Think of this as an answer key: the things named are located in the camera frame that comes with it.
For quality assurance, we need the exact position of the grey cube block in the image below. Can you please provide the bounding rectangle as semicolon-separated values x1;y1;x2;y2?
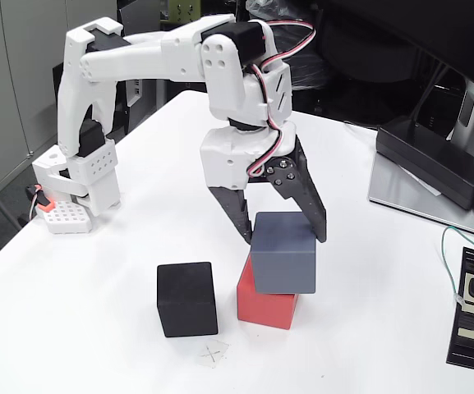
251;211;318;296

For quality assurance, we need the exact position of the black cube block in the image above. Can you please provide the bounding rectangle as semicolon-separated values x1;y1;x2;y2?
156;261;219;338

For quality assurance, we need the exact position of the silver monitor stand base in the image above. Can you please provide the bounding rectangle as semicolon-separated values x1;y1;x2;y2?
367;153;474;242

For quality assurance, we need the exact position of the red cube block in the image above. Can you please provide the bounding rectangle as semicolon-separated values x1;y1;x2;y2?
236;253;300;331

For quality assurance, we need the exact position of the plastic-wrapped black bin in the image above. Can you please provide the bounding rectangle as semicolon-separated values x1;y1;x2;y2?
246;0;330;90

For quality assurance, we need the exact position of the white paper sheet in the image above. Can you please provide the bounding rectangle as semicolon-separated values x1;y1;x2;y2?
398;163;442;197

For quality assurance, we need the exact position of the black power adapter brick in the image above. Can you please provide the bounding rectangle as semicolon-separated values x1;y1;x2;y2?
375;116;474;211

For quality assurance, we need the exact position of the green metal panel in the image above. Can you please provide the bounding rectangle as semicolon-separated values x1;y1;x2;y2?
167;0;201;21

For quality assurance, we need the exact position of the white perforated clamp block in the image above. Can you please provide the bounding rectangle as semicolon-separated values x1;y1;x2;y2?
41;199;94;236

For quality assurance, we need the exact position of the silver monitor stand neck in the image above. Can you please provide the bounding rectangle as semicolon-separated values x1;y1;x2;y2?
445;77;474;157

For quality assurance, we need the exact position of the orange connector clip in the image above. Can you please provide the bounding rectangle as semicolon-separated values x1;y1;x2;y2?
25;184;55;213

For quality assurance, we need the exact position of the black monitor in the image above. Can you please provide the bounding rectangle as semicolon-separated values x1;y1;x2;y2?
318;0;474;99

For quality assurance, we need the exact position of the black power strip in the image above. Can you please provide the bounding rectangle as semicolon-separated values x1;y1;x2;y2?
445;245;474;372

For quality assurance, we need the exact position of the red white servo cable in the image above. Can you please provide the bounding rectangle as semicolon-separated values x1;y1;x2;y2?
246;20;318;178

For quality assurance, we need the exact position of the green thin cable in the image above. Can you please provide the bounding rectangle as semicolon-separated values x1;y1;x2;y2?
441;225;474;305

